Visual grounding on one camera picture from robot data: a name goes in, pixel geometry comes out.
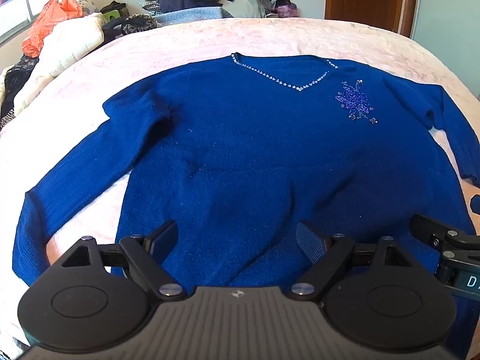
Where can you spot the blue v-neck sweater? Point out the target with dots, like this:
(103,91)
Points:
(237,151)

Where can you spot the pink bedspread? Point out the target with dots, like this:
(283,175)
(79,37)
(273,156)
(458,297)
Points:
(70,107)

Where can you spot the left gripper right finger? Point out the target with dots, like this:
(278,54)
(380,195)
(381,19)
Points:
(333,258)

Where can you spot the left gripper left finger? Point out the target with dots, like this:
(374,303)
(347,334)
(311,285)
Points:
(141,258)

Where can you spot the white quilted duvet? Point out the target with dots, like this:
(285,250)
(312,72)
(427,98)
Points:
(69,42)

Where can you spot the orange plastic bag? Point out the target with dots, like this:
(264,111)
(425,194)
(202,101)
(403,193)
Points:
(53,13)

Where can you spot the light blue knit blanket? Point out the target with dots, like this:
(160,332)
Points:
(191,15)

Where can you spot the black patterned garment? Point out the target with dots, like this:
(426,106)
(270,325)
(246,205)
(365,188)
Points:
(14,80)

